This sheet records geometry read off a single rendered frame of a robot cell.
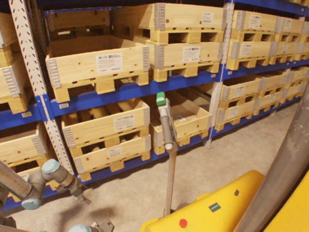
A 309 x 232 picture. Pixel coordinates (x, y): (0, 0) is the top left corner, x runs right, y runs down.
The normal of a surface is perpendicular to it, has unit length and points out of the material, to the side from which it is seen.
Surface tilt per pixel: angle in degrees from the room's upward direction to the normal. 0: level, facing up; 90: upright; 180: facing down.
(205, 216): 0
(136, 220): 0
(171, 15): 90
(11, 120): 90
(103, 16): 90
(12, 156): 90
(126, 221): 0
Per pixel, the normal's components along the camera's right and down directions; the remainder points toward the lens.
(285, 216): -0.90, 0.23
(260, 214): -0.70, 0.37
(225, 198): 0.00, -0.86
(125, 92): 0.47, 0.45
